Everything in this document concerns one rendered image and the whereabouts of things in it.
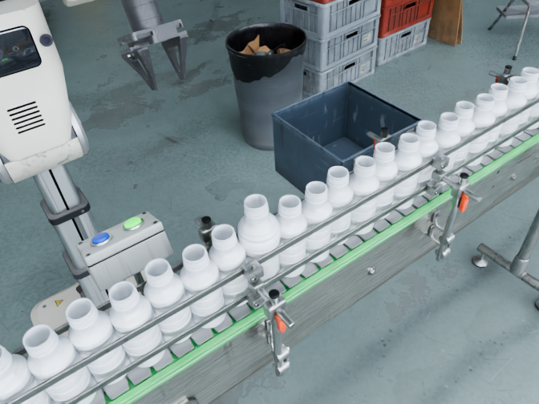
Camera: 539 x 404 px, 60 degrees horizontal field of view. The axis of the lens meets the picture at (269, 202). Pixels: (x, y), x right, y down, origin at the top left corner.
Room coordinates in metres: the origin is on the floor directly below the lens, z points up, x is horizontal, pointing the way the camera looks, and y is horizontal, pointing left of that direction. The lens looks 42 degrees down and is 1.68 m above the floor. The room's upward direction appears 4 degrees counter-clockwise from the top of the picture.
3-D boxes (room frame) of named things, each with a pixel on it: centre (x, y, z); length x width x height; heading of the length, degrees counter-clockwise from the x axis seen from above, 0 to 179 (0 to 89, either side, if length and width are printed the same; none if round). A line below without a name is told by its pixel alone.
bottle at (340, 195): (0.64, -0.12, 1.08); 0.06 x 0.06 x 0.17
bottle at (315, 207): (0.60, -0.08, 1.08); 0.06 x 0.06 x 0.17
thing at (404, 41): (3.68, -1.04, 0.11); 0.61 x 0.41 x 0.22; 126
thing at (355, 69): (3.21, -0.51, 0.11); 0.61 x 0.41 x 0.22; 129
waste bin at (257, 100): (2.50, -0.04, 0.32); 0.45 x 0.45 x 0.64
